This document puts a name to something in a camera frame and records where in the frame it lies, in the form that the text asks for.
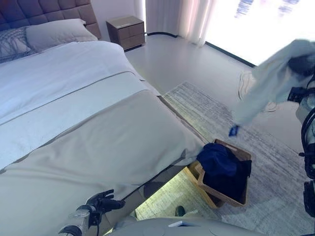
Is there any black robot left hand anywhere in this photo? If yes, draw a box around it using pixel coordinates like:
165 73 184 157
85 188 125 214

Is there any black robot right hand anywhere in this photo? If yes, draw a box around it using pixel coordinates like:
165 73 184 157
287 55 315 76

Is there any white garment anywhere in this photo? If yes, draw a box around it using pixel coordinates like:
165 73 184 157
231 38 315 129

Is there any blue paper tag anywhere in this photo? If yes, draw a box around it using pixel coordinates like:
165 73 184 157
228 124 241 137

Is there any navy blue garment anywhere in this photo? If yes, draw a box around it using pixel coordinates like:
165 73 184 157
196 143 238 178

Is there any black garment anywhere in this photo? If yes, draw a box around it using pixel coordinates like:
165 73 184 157
202 157 252 203

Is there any beige bed runner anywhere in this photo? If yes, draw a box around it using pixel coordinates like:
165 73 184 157
0 88 207 236

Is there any brown wicker basket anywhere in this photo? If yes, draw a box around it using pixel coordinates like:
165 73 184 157
197 138 253 207

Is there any grey robot torso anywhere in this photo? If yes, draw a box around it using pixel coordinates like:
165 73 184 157
112 215 268 236

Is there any light wooden stand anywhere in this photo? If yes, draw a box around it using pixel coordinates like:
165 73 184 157
188 160 226 210

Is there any grey striped rug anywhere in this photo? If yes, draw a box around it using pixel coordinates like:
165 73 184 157
134 80 315 236

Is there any white sheer curtain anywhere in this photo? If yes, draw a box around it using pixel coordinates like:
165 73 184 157
144 0 220 48

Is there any white duvet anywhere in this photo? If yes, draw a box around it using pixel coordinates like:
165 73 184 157
0 40 162 173

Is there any brown wooden nightstand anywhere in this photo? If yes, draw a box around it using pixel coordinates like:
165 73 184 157
106 15 146 51

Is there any plain beige pillow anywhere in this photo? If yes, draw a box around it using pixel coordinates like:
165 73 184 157
25 18 99 53

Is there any grey patterned cushion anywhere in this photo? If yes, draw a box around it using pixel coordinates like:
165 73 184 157
0 26 38 64

